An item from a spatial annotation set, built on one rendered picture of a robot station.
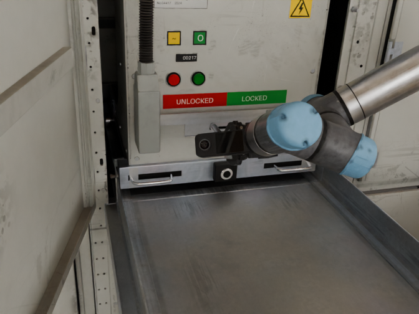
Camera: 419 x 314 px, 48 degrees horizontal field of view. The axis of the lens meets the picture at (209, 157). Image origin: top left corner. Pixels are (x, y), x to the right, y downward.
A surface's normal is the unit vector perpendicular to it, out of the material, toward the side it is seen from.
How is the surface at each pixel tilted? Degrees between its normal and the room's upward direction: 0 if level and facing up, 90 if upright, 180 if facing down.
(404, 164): 90
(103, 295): 90
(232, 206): 0
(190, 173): 90
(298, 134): 60
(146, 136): 90
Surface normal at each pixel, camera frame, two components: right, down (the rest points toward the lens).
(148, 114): 0.27, 0.42
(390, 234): -0.96, 0.07
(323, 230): 0.04, -0.90
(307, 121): 0.26, -0.08
